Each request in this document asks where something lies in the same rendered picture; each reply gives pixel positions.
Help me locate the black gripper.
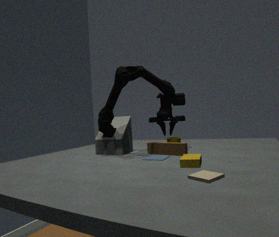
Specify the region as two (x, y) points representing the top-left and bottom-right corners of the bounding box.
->
(149, 106), (186, 136)

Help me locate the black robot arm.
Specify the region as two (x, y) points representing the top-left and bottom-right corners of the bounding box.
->
(98, 66), (185, 138)

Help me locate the yellow block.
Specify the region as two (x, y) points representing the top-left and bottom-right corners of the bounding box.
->
(180, 154), (202, 168)

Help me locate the yellow cup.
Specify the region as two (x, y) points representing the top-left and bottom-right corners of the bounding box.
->
(167, 137), (181, 143)

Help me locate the beige flat square slab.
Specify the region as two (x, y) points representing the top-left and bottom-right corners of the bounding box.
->
(188, 170), (225, 183)

